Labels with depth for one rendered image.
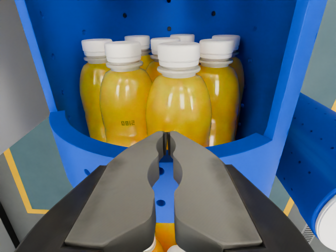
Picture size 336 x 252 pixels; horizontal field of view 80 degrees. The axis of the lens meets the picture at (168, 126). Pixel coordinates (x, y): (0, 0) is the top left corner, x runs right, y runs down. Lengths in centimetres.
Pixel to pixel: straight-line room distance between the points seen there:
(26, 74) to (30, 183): 176
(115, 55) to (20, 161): 194
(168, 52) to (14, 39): 41
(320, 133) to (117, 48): 59
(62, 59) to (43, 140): 161
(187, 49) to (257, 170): 12
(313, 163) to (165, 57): 52
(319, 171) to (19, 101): 70
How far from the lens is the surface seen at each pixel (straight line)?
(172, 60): 18
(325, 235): 67
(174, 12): 39
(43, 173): 210
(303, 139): 69
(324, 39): 164
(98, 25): 36
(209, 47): 24
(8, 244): 282
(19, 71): 55
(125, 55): 22
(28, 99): 57
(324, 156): 63
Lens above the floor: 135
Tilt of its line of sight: 62 degrees down
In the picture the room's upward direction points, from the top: 178 degrees counter-clockwise
